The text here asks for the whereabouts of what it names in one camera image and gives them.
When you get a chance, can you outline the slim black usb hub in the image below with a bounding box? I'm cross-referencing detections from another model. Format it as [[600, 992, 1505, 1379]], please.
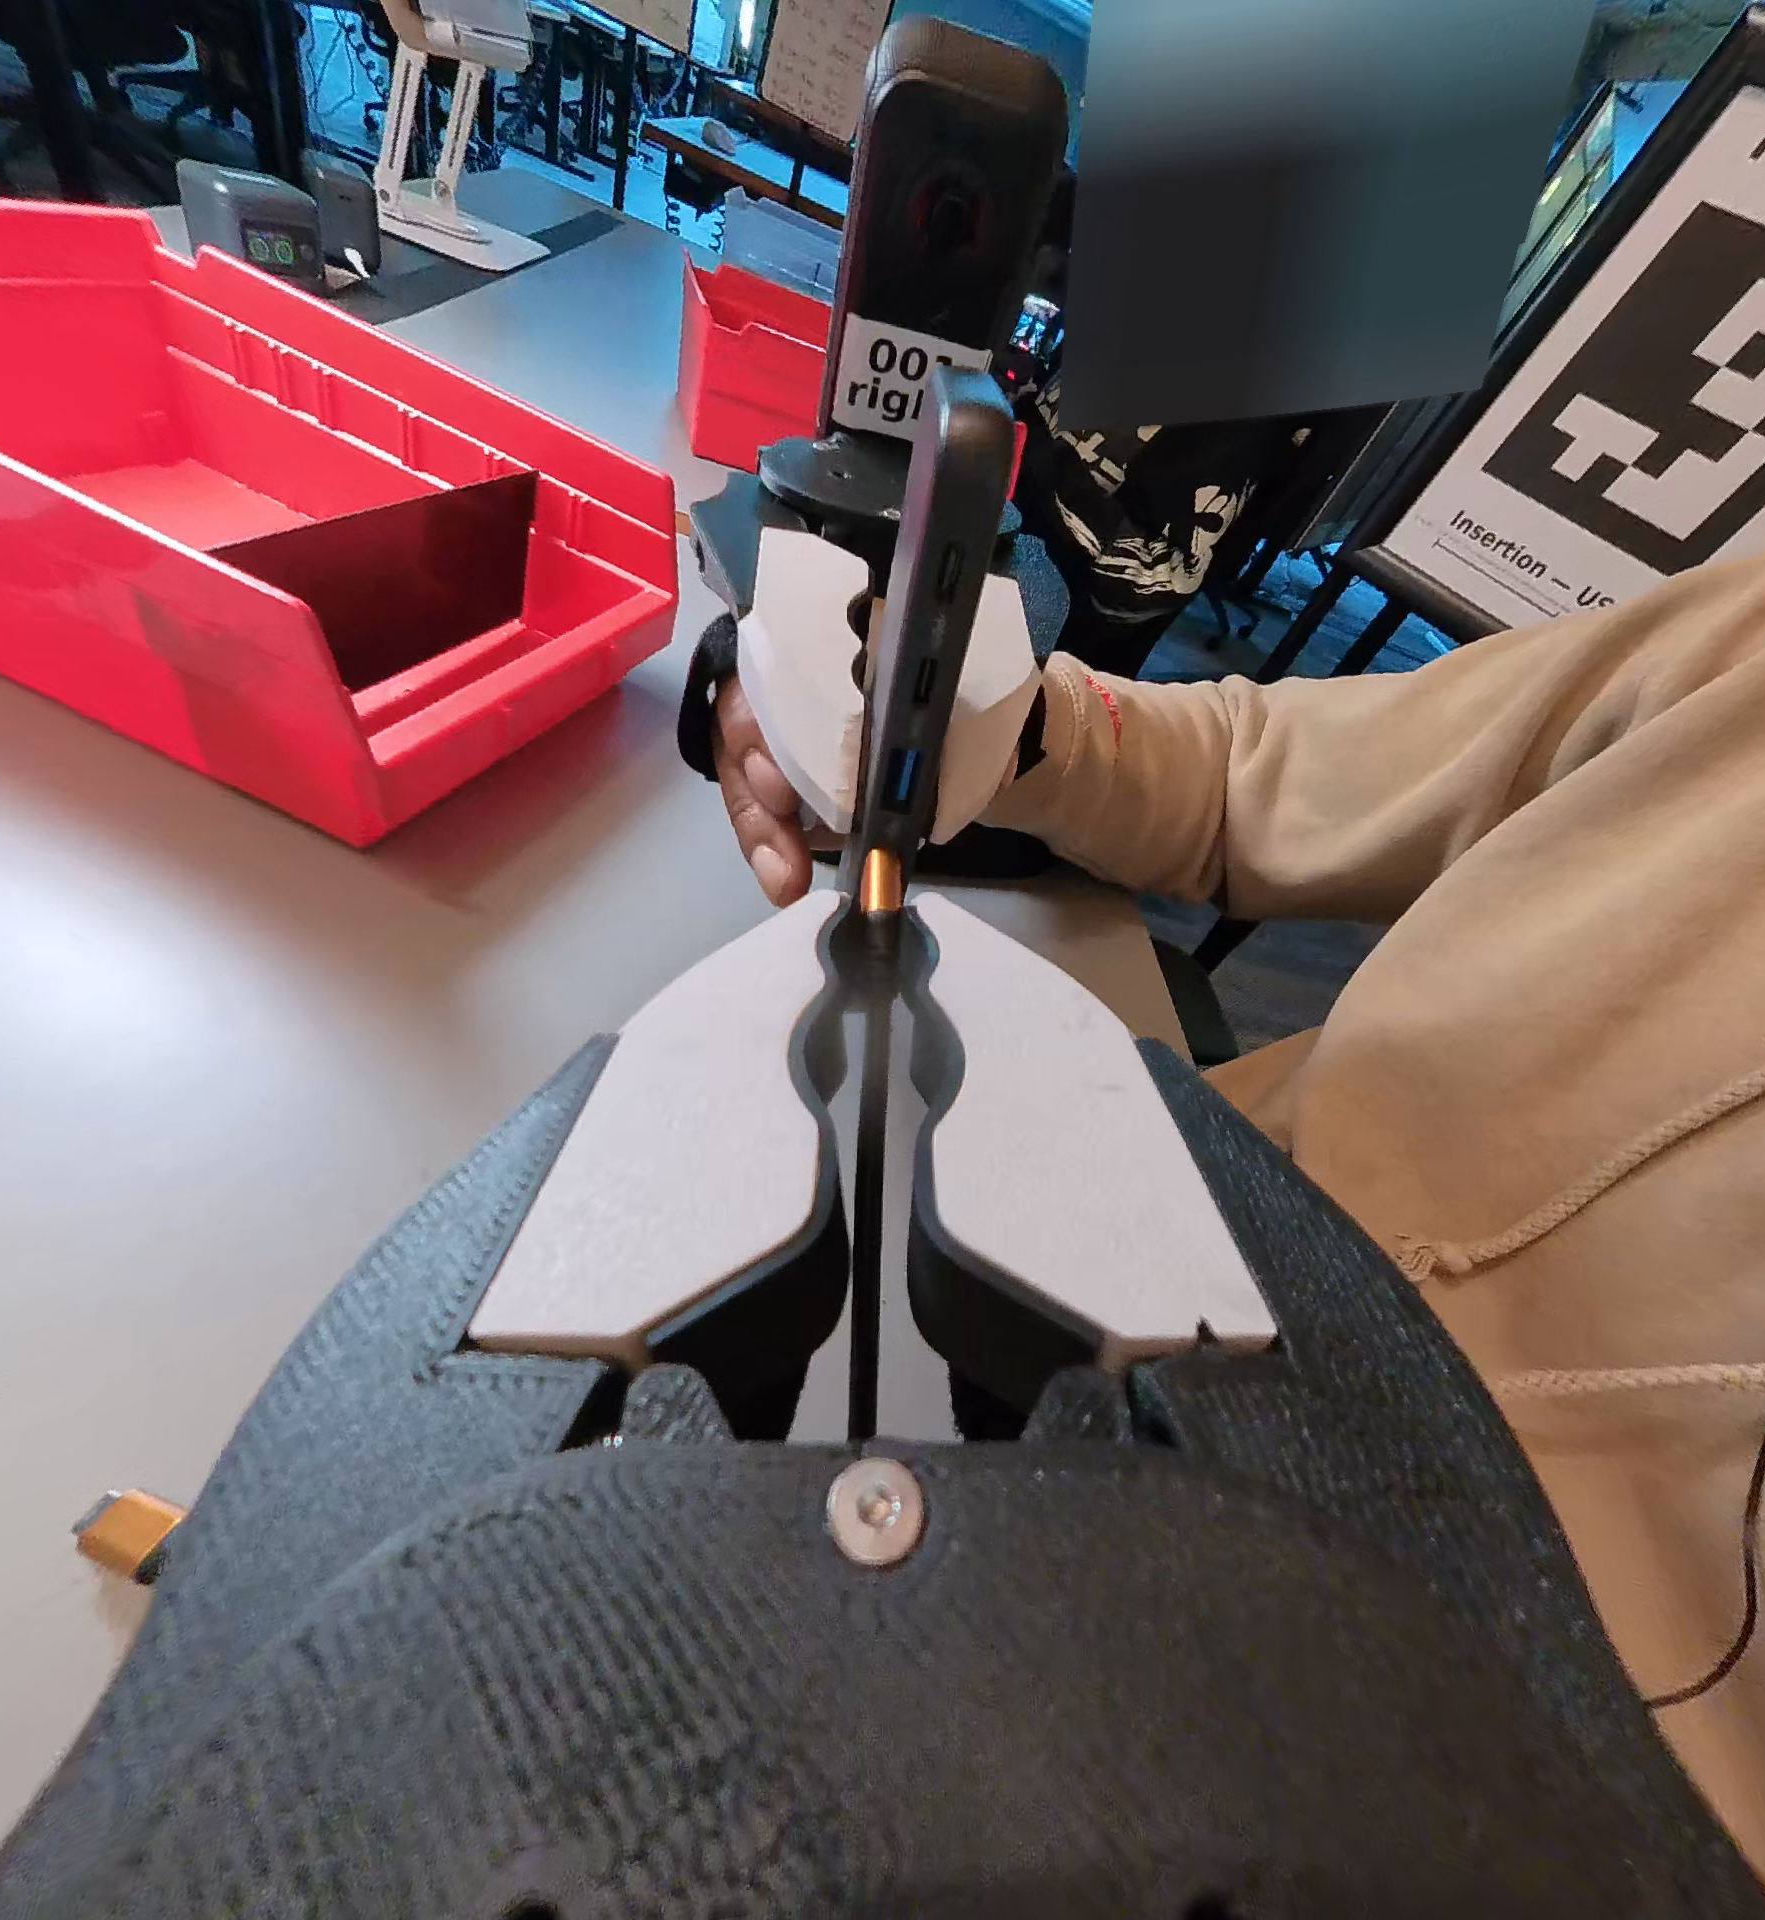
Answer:
[[853, 365, 1019, 874]]

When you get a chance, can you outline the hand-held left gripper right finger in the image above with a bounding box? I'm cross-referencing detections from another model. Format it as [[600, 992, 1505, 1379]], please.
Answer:
[[906, 893, 1284, 1375]]

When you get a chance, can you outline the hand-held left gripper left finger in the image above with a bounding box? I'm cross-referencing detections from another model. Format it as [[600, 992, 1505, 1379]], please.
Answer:
[[467, 893, 847, 1371]]

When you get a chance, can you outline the black clip-on cord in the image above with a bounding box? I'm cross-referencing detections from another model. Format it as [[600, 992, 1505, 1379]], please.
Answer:
[[1643, 1282, 1765, 1713]]

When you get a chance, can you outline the red plastic bin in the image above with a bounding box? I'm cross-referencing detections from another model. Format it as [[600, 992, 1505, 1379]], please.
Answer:
[[0, 194, 677, 848]]

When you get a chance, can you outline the background document board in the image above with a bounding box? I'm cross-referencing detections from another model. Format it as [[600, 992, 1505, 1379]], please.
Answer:
[[762, 0, 897, 144]]

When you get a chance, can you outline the black bin divider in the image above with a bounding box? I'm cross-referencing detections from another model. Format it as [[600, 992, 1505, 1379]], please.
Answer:
[[213, 472, 543, 696]]

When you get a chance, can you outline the orange plug usb cable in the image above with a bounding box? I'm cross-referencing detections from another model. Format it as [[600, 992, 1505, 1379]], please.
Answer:
[[72, 845, 917, 1585]]

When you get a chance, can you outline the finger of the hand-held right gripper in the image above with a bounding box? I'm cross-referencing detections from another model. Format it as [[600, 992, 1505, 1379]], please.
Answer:
[[927, 574, 1048, 845], [736, 528, 884, 837]]

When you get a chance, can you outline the person in beige hoodie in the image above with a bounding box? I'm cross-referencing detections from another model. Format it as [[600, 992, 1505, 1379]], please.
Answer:
[[1205, 884, 1765, 1920]]

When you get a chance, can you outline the person's right hand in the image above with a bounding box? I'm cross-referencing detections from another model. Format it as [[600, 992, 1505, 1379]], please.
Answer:
[[712, 677, 842, 911]]

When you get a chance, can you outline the framed marker sign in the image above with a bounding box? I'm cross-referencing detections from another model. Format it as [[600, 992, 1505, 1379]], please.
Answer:
[[1354, 6, 1765, 638]]

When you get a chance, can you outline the red plastic crate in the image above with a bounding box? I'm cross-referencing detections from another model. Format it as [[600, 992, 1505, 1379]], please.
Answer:
[[680, 254, 835, 473]]

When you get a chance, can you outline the white document stand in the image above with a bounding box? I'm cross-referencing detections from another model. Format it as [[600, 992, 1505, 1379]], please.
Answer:
[[373, 0, 552, 275]]

